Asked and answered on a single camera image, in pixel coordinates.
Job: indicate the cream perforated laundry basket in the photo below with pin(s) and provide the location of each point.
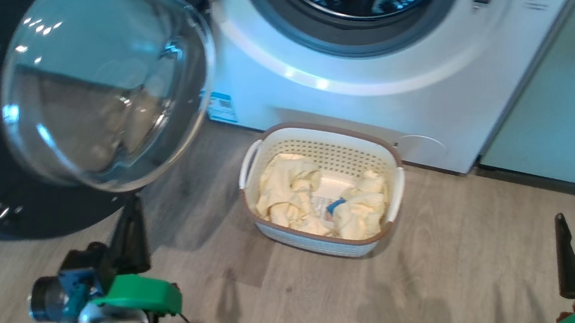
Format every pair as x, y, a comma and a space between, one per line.
339, 154

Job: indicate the round white filter cover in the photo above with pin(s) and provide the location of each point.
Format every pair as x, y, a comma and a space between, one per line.
421, 147

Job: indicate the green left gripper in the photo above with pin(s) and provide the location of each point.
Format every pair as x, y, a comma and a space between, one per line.
143, 295

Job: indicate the pale green cabinet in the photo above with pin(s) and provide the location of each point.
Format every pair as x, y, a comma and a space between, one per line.
565, 121

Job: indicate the blue energy label sticker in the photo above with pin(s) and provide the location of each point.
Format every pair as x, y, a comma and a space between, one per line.
221, 107

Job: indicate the dark cabinet plinth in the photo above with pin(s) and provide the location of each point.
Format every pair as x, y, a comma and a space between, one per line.
555, 185

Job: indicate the white front-load washing machine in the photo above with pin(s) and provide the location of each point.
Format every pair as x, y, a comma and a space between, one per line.
418, 108

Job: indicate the pale yellow printed garment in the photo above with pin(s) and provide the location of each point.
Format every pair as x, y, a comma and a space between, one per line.
367, 211

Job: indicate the black blue wrist camera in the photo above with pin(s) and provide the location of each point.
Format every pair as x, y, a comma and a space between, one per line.
50, 299

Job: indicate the white product label sticker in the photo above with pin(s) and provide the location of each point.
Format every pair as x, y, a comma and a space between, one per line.
322, 200

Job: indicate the yellow garment with blue tag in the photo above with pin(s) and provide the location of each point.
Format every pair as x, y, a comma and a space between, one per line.
285, 193

